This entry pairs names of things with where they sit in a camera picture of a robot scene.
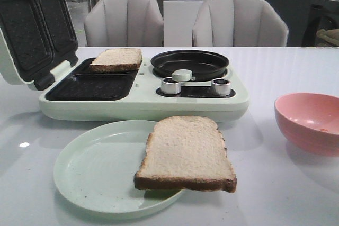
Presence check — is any right silver control knob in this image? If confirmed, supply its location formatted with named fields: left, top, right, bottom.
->
left=210, top=78, right=231, bottom=96

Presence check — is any left grey upholstered chair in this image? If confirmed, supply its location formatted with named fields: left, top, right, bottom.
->
left=84, top=0, right=164, bottom=47

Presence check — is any white refrigerator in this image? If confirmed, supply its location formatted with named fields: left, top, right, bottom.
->
left=163, top=0, right=205, bottom=47

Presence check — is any white bread slice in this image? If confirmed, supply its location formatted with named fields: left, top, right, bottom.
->
left=134, top=116, right=237, bottom=193
left=89, top=48, right=142, bottom=72

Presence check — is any pink plastic bowl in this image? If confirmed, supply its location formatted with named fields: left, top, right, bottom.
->
left=274, top=93, right=338, bottom=157

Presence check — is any left silver control knob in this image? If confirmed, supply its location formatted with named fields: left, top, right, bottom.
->
left=160, top=77, right=181, bottom=95

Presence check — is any dark appliance at right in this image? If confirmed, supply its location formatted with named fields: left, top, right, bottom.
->
left=301, top=0, right=338, bottom=46

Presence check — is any grey upholstered chair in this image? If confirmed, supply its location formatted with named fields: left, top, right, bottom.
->
left=192, top=0, right=289, bottom=47
left=84, top=0, right=164, bottom=47

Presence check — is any pale green round plate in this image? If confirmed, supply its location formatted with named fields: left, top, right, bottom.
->
left=53, top=120, right=184, bottom=219

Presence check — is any right grey upholstered chair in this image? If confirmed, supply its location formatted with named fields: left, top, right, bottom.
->
left=192, top=0, right=289, bottom=47

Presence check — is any pale green breakfast maker base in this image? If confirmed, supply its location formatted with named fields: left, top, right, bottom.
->
left=39, top=58, right=249, bottom=122

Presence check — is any silver control knob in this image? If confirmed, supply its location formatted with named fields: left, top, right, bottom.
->
left=160, top=77, right=181, bottom=95
left=210, top=78, right=231, bottom=96

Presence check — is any breakfast maker hinged lid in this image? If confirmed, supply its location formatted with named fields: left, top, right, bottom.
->
left=1, top=0, right=78, bottom=91

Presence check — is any black round frying pan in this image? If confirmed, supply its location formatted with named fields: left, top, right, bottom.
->
left=150, top=49, right=229, bottom=82

